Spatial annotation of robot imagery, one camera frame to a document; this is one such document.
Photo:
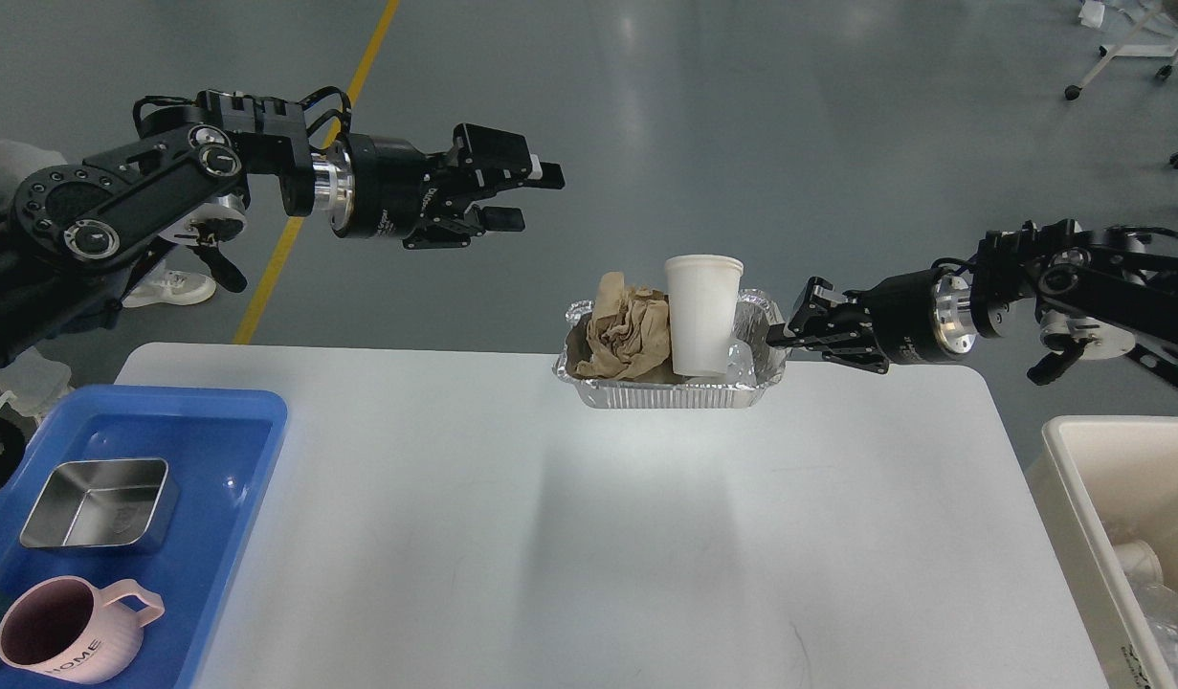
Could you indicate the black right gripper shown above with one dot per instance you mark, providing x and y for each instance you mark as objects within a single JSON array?
[{"x": 920, "y": 318}]

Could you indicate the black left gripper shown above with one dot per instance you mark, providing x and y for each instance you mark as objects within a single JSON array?
[{"x": 379, "y": 187}]

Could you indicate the aluminium foil tray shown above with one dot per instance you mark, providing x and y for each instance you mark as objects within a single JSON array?
[{"x": 753, "y": 366}]

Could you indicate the white paper cup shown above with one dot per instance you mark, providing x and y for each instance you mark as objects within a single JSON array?
[{"x": 702, "y": 295}]

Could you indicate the brown paper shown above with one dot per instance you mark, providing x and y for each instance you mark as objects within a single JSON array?
[{"x": 628, "y": 334}]

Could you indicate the square steel container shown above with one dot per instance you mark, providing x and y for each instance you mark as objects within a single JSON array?
[{"x": 110, "y": 506}]

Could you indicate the pink mug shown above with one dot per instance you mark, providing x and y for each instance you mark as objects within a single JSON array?
[{"x": 68, "y": 629}]

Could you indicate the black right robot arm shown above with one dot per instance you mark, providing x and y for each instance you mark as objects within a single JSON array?
[{"x": 1096, "y": 294}]

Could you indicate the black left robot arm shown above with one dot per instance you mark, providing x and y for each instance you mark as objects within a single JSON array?
[{"x": 76, "y": 239}]

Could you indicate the white bin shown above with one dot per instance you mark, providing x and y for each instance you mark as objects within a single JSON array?
[{"x": 1106, "y": 489}]

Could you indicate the blue plastic tray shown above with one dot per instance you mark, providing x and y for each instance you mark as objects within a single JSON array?
[{"x": 220, "y": 446}]

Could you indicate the person in grey trousers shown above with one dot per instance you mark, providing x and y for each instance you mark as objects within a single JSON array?
[{"x": 35, "y": 383}]

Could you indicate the white wheeled frame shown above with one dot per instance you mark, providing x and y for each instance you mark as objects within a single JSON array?
[{"x": 1128, "y": 48}]

